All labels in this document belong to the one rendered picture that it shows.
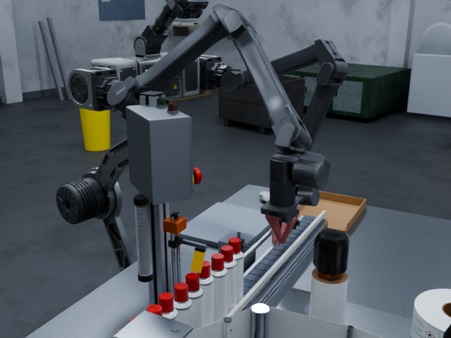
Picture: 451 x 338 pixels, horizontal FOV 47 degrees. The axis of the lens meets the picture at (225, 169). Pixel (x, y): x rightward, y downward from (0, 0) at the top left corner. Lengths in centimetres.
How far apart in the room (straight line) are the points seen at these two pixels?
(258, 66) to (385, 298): 85
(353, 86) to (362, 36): 201
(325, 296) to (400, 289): 53
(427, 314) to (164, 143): 71
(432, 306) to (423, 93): 720
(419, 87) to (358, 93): 105
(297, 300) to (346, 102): 651
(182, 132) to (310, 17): 914
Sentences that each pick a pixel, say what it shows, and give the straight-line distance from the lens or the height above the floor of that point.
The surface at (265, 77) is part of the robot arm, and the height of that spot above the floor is 154.
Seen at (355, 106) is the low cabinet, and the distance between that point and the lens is 788.
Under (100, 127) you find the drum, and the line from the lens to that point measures 625.
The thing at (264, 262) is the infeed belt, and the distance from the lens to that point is 175.
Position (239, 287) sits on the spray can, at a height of 95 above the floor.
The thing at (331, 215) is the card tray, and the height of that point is 83.
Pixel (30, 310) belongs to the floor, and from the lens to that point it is 330.
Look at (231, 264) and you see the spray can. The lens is 138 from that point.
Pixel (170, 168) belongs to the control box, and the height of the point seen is 136.
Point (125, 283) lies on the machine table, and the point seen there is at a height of 83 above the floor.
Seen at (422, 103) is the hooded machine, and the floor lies 23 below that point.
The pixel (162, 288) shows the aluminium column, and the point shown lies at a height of 99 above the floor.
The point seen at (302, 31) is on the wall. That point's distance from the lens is 1027.
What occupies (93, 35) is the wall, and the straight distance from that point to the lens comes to 1095.
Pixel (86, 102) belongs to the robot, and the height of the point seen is 141.
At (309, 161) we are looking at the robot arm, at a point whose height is 139.
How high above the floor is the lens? 171
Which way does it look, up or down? 18 degrees down
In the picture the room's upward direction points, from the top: straight up
